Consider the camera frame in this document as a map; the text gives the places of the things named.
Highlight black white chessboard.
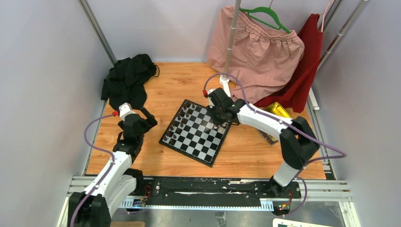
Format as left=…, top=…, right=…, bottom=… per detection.
left=159, top=99, right=231, bottom=167

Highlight yellow metal tray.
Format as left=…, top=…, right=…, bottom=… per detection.
left=258, top=102, right=293, bottom=146

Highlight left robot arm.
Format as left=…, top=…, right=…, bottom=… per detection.
left=67, top=103, right=157, bottom=227

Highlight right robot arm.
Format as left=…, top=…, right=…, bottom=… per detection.
left=203, top=87, right=320, bottom=198

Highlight white clothes rack stand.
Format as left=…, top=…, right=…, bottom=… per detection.
left=219, top=0, right=241, bottom=97

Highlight black cloth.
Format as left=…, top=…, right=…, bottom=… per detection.
left=101, top=54, right=160, bottom=110

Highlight pink shorts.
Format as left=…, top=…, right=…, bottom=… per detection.
left=207, top=5, right=305, bottom=105

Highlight red garment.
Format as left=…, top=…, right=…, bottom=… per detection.
left=254, top=14, right=323, bottom=113

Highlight green hanger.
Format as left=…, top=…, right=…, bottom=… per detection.
left=240, top=6, right=292, bottom=35

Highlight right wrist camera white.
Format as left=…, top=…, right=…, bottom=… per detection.
left=207, top=88, right=215, bottom=108

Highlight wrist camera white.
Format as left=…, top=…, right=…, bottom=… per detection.
left=119, top=103, right=136, bottom=121
left=207, top=88, right=215, bottom=108

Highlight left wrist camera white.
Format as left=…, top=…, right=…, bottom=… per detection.
left=119, top=103, right=136, bottom=121

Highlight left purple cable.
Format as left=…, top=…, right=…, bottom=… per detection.
left=69, top=112, right=120, bottom=227

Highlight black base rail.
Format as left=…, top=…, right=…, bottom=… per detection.
left=130, top=176, right=301, bottom=208

